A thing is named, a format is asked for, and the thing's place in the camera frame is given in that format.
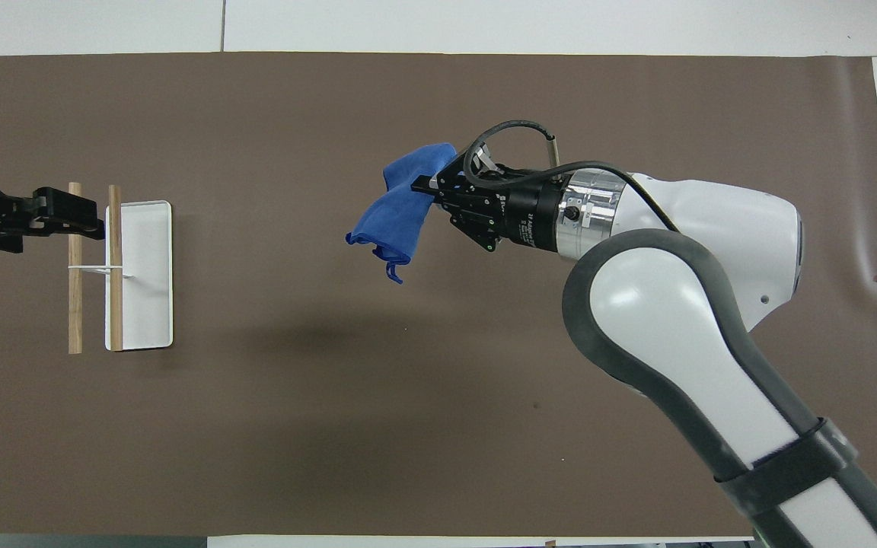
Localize white towel rack wooden rods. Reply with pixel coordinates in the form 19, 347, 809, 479
67, 181, 175, 356

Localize blue towel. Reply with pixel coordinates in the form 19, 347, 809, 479
345, 142, 460, 285

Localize black cable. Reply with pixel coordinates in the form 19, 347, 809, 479
463, 119, 680, 234

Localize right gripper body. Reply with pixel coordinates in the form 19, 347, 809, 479
483, 180, 568, 253

